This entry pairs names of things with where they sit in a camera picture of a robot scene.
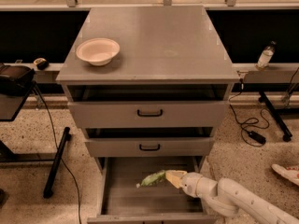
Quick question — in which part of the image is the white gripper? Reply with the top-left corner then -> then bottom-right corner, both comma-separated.
165,170 -> 203,198

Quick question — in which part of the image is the green jalapeno chip bag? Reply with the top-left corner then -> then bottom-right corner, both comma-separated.
136,170 -> 165,188

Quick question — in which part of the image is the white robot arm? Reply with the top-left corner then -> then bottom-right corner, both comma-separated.
165,170 -> 299,224

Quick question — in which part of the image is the grey bottom drawer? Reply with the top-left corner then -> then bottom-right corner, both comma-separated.
87,157 -> 217,224

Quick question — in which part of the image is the grey drawer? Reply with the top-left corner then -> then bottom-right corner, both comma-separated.
87,157 -> 217,224
86,127 -> 214,157
69,86 -> 227,128

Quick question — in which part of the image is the grey middle drawer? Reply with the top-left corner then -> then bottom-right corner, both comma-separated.
86,127 -> 214,157

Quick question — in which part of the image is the grey drawer cabinet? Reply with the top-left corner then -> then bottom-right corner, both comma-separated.
55,5 -> 240,173

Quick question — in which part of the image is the grey top drawer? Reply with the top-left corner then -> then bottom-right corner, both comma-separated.
69,86 -> 227,128

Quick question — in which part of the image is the black bag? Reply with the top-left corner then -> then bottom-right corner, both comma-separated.
0,63 -> 35,96

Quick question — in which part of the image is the black table leg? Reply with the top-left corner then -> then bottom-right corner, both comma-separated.
43,127 -> 71,199

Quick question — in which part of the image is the white red shoe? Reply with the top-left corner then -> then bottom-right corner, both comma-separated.
272,164 -> 299,186

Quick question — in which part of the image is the black wheeled stand leg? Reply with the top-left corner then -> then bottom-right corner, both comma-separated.
259,91 -> 292,142

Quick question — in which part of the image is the white paper bowl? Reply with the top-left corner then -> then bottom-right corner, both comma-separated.
76,38 -> 120,66

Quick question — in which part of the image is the clear plastic bottle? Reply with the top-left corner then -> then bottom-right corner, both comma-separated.
255,41 -> 277,70

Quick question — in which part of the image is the yellow black tape measure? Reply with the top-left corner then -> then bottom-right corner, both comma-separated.
34,58 -> 49,70

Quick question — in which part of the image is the black side table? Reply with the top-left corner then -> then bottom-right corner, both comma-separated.
0,81 -> 36,121

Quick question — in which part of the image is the black middle drawer handle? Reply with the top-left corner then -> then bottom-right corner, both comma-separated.
139,144 -> 161,152

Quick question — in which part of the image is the black drawer handle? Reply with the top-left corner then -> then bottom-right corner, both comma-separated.
139,144 -> 161,152
136,109 -> 164,118

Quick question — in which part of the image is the black top drawer handle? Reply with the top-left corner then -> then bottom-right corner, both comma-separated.
136,109 -> 164,118

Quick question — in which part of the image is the black power adapter cable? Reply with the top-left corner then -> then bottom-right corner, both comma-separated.
228,77 -> 271,147

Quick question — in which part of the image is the black floor cable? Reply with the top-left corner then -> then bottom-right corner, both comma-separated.
32,86 -> 82,224

